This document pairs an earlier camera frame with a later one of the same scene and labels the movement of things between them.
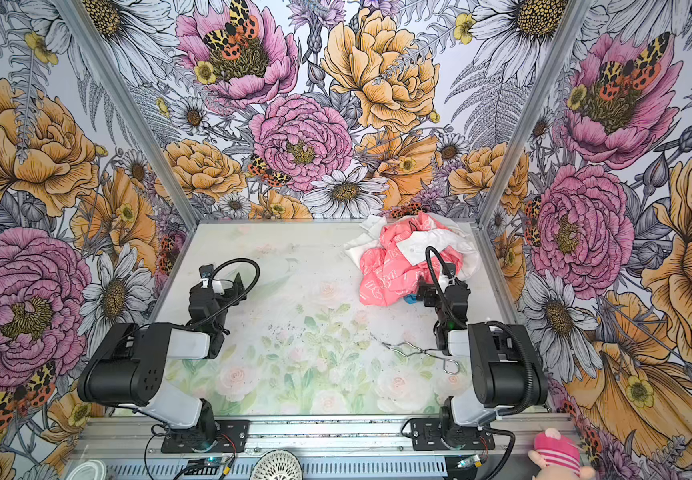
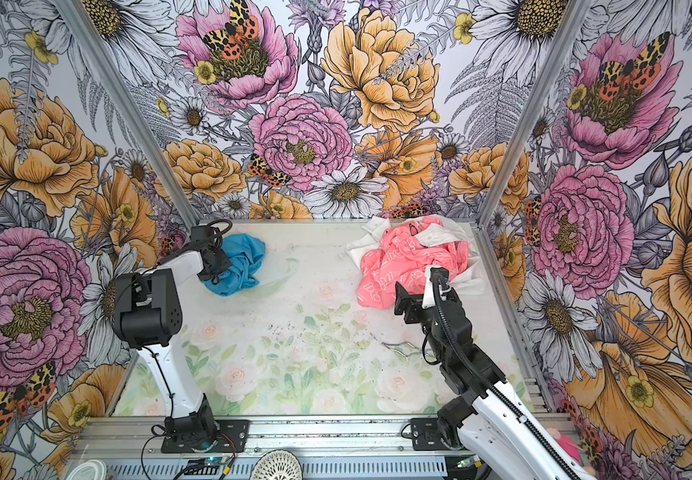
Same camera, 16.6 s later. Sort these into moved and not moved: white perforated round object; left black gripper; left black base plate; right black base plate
Moved: left black gripper
Not moved: left black base plate; white perforated round object; right black base plate
